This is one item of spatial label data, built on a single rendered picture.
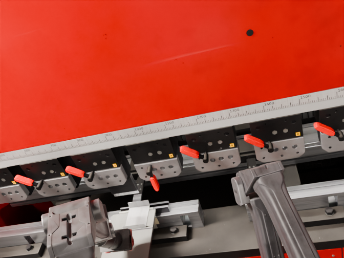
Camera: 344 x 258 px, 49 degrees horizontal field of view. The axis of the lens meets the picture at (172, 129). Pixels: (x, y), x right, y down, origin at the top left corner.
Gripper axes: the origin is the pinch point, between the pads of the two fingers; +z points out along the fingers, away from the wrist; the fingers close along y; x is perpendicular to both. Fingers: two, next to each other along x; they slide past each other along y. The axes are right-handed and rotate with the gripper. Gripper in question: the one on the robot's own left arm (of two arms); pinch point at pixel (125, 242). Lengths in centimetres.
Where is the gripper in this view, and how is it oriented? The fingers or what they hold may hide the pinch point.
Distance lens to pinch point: 135.6
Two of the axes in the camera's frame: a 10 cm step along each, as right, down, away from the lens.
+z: 2.8, 3.7, 8.9
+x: 0.8, 9.1, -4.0
